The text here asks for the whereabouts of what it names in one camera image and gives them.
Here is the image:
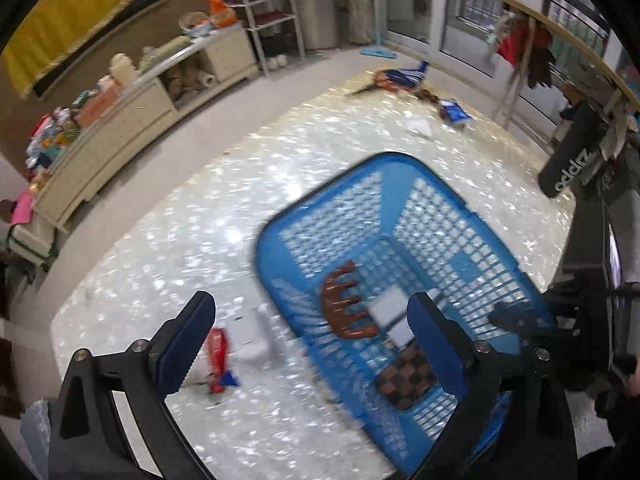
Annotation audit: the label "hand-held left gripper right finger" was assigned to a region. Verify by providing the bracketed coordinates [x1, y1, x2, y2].
[406, 292, 596, 480]

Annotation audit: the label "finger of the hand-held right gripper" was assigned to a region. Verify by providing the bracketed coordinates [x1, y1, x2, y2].
[487, 301, 576, 342]

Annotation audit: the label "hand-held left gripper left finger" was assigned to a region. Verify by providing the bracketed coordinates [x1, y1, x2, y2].
[47, 290, 217, 480]

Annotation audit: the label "brown checkered case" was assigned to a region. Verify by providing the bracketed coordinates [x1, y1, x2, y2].
[375, 347, 438, 411]

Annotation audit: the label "white charger plug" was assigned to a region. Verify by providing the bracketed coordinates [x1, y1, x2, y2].
[370, 287, 408, 326]

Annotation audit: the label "brown wooden comb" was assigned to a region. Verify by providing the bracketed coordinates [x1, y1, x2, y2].
[321, 261, 378, 339]

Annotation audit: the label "blue plastic basket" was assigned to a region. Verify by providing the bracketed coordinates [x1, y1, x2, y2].
[255, 152, 558, 476]

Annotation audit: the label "white remote control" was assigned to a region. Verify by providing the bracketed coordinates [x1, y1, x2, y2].
[252, 302, 283, 361]

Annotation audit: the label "pink folder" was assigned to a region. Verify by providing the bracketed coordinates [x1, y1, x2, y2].
[10, 192, 36, 223]

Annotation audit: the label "blue packet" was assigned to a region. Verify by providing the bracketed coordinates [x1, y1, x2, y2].
[439, 99, 473, 128]

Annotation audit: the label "cream tv cabinet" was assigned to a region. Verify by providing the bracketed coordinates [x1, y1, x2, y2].
[30, 27, 258, 233]

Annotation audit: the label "pile of colourful packets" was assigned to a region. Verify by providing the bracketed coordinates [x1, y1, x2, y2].
[25, 105, 83, 181]

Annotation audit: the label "dark hanging gloves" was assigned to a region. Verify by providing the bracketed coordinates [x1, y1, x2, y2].
[525, 25, 556, 88]

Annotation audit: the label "orange box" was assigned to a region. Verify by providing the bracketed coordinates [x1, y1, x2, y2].
[75, 85, 123, 126]

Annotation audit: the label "blue striped cloth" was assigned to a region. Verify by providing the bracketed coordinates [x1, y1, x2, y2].
[372, 60, 431, 92]

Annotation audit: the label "red hanging cloth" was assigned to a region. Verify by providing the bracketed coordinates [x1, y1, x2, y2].
[495, 12, 531, 66]

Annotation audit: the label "cream thermos jug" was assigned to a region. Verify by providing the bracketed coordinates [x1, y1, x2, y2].
[110, 53, 138, 86]

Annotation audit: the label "blue mop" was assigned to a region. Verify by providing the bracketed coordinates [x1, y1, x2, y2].
[361, 25, 396, 58]

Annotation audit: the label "black television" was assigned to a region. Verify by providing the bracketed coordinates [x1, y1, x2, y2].
[22, 0, 171, 101]

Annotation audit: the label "white metal shelf rack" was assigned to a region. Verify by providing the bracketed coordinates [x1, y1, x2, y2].
[212, 0, 307, 78]

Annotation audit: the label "orange bag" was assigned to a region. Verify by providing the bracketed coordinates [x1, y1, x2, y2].
[207, 0, 238, 28]

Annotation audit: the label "yellow cloth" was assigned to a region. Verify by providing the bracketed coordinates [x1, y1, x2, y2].
[0, 0, 178, 98]

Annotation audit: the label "beige curtain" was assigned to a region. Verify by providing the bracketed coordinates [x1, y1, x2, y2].
[342, 0, 388, 46]

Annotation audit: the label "white standing air conditioner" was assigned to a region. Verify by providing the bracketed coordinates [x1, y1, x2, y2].
[287, 0, 346, 51]

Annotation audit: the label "red strap keychain with charm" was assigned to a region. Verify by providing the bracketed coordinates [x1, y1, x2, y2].
[182, 327, 241, 393]

